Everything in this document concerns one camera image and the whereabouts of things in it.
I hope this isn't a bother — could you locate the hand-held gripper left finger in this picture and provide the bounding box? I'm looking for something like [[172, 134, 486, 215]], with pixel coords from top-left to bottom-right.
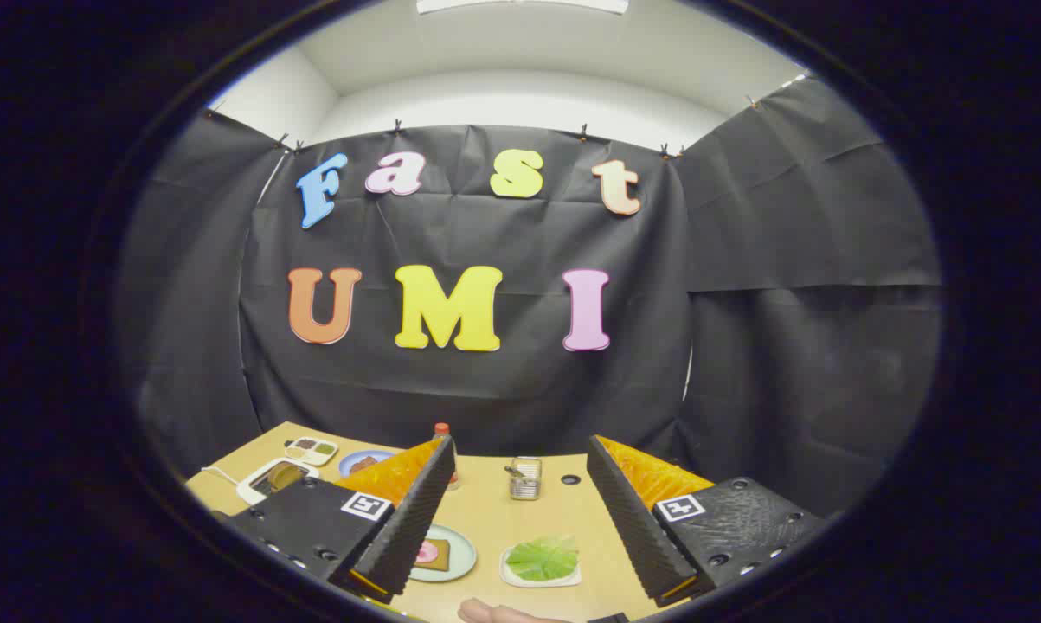
[[226, 435, 457, 605]]

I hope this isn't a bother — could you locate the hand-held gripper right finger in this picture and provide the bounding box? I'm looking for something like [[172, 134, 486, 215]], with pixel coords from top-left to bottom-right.
[[586, 434, 826, 607]]

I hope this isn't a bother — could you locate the green lettuce leaf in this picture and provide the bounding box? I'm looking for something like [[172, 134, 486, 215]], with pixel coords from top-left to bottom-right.
[[505, 535, 580, 582]]

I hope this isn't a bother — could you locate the pale green plate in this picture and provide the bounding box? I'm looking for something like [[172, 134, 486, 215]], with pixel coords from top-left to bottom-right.
[[409, 523, 479, 583]]

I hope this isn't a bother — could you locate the blue plate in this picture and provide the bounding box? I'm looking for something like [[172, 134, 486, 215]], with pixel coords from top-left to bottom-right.
[[338, 450, 395, 478]]

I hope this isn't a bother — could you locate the clear plastic water bottle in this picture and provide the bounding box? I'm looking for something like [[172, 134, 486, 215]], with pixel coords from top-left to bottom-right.
[[434, 422, 460, 491]]

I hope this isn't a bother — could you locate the small white square plate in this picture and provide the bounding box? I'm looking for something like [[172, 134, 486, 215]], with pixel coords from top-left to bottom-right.
[[499, 543, 583, 589]]

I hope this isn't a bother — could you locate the white seasoning dish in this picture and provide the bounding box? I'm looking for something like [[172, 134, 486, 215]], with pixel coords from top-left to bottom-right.
[[284, 437, 339, 466]]

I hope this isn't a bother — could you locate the black backdrop cloth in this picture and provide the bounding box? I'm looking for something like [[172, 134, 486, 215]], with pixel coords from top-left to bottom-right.
[[113, 76, 945, 520]]

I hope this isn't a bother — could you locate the white toaster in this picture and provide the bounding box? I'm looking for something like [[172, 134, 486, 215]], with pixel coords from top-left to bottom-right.
[[236, 459, 320, 506]]

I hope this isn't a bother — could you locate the ceiling light panel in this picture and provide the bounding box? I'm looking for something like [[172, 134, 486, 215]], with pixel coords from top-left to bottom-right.
[[416, 0, 629, 15]]

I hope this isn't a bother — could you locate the wire cutlery basket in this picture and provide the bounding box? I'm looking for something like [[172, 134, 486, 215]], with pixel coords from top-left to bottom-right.
[[504, 457, 543, 502]]

